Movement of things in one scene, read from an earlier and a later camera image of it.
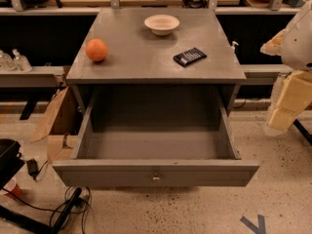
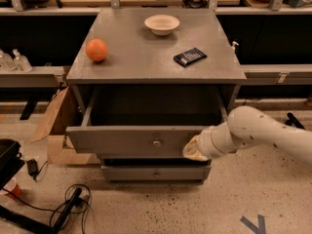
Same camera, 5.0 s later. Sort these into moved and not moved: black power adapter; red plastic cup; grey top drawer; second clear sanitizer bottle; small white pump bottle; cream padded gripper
Moved: cream padded gripper; grey top drawer
Not moved: black power adapter; second clear sanitizer bottle; small white pump bottle; red plastic cup
